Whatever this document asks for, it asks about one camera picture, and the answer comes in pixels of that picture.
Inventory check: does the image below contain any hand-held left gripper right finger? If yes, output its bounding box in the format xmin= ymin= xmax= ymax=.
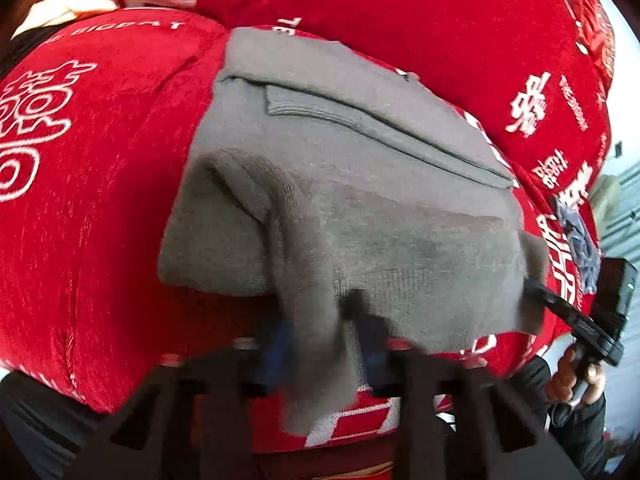
xmin=345 ymin=292 xmax=581 ymax=480

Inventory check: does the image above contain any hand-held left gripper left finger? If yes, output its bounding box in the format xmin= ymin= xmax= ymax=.
xmin=75 ymin=317 xmax=296 ymax=480

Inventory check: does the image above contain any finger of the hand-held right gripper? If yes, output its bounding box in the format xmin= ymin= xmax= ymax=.
xmin=522 ymin=280 xmax=591 ymax=333

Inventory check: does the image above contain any grey sweater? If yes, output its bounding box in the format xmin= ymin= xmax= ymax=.
xmin=157 ymin=27 xmax=551 ymax=436

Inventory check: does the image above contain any person's right forearm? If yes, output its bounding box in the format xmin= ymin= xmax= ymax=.
xmin=515 ymin=355 xmax=608 ymax=480

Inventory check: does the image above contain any person's right hand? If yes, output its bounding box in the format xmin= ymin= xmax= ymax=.
xmin=546 ymin=347 xmax=607 ymax=407

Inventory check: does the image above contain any blue-grey cloth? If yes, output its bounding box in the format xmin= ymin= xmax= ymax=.
xmin=554 ymin=196 xmax=602 ymax=295

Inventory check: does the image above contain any pale green object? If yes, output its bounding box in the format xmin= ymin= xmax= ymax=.
xmin=590 ymin=175 xmax=622 ymax=228

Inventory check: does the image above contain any red printed sofa seat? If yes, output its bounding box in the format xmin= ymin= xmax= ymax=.
xmin=0 ymin=20 xmax=611 ymax=453

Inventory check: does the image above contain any small red printed cushion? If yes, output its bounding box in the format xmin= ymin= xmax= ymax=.
xmin=570 ymin=0 xmax=617 ymax=93

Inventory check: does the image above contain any red printed sofa back cushion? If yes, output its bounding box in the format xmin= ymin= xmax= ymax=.
xmin=40 ymin=0 xmax=613 ymax=171

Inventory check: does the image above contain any black cloth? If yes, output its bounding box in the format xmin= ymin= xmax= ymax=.
xmin=0 ymin=25 xmax=56 ymax=76

